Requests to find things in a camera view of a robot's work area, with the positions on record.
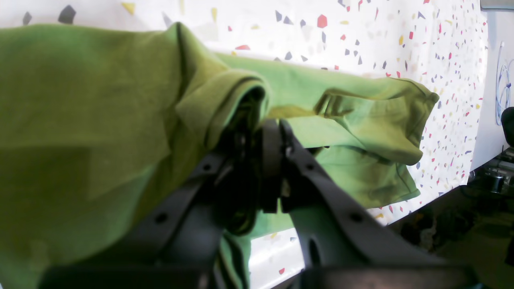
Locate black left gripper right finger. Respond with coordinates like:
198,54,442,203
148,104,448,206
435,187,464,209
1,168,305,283
259,120,480,289

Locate green t-shirt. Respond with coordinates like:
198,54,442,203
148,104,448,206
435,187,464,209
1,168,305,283
0,22,439,289

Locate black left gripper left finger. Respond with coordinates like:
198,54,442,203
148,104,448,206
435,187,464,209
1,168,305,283
38,133,252,289

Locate terrazzo pattern table cloth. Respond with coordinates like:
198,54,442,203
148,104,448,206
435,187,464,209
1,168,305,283
0,0,488,289

